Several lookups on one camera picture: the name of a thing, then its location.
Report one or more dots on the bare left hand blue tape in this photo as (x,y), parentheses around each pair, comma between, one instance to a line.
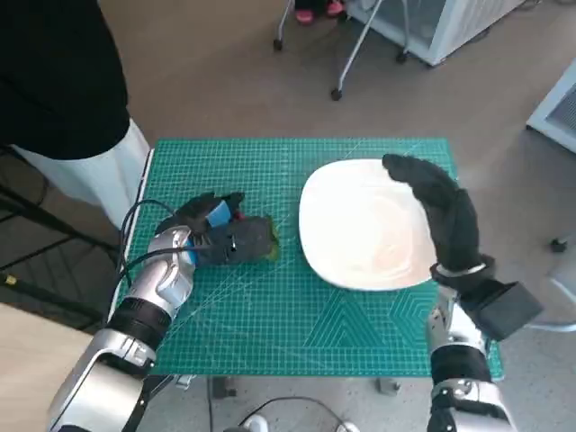
(202,211)

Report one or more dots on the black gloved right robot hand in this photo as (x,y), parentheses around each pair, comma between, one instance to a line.
(450,216)

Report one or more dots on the red toy grapes green leaf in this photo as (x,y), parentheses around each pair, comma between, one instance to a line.
(272,238)

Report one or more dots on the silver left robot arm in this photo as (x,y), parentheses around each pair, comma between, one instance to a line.
(166,274)

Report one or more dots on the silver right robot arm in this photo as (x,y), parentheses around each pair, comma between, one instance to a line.
(459,360)

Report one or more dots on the white square plate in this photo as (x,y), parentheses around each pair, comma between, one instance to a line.
(360,225)

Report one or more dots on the grey chair base with caster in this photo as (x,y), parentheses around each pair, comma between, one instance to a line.
(559,245)

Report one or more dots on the green cutting mat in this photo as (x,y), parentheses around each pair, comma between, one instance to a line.
(270,315)

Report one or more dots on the white cabinet vent grille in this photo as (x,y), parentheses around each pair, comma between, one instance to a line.
(558,112)

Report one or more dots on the grey table clamp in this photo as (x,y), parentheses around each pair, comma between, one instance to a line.
(389,387)
(184,382)
(225,388)

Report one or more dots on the black metal rack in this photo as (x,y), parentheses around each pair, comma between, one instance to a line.
(45,288)

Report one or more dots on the standing person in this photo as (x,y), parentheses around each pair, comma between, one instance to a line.
(54,81)

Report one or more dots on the white rounded floor object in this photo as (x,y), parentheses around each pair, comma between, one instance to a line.
(257,424)

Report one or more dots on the person's foot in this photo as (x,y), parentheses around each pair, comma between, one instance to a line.
(335,7)
(305,15)

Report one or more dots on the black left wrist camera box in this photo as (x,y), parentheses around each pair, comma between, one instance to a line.
(247,243)

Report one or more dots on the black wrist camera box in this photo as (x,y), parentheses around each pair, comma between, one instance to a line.
(508,310)
(247,243)

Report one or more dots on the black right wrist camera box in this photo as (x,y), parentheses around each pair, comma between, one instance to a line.
(508,310)

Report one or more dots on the grey wheeled metal frame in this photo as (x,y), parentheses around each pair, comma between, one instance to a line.
(335,94)

